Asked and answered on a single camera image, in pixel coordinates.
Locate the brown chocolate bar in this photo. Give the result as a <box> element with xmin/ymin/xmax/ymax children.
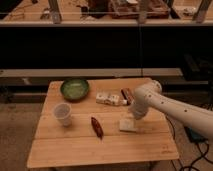
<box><xmin>121</xmin><ymin>88</ymin><xmax>134</xmax><ymax>105</ymax></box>

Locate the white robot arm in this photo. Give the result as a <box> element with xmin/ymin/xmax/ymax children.
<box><xmin>129</xmin><ymin>80</ymin><xmax>213</xmax><ymax>140</ymax></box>

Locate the red chili pepper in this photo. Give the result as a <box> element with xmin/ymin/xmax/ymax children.
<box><xmin>91</xmin><ymin>117</ymin><xmax>103</xmax><ymax>139</ymax></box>

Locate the translucent white cup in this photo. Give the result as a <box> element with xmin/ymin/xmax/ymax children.
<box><xmin>53</xmin><ymin>103</ymin><xmax>71</xmax><ymax>126</ymax></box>

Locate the green ceramic bowl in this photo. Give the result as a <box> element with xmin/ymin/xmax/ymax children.
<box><xmin>60</xmin><ymin>78</ymin><xmax>90</xmax><ymax>101</ymax></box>

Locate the brown tray on shelf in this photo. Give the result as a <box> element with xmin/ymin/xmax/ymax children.
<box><xmin>108</xmin><ymin>0</ymin><xmax>170</xmax><ymax>19</ymax></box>

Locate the white patterned box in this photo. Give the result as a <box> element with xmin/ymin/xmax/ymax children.
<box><xmin>96</xmin><ymin>92</ymin><xmax>120</xmax><ymax>106</ymax></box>

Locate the black power adapter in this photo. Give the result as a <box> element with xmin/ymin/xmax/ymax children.
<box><xmin>185</xmin><ymin>127</ymin><xmax>206</xmax><ymax>143</ymax></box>

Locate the long wooden shelf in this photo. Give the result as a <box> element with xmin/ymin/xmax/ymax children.
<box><xmin>0</xmin><ymin>0</ymin><xmax>213</xmax><ymax>27</ymax></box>

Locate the wooden folding table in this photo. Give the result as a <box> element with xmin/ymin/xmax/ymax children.
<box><xmin>27</xmin><ymin>78</ymin><xmax>179</xmax><ymax>169</ymax></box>

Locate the black cable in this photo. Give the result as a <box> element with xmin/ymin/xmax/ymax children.
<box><xmin>169</xmin><ymin>120</ymin><xmax>213</xmax><ymax>171</ymax></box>

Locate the white sponge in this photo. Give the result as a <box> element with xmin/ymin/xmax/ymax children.
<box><xmin>119</xmin><ymin>118</ymin><xmax>136</xmax><ymax>132</ymax></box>

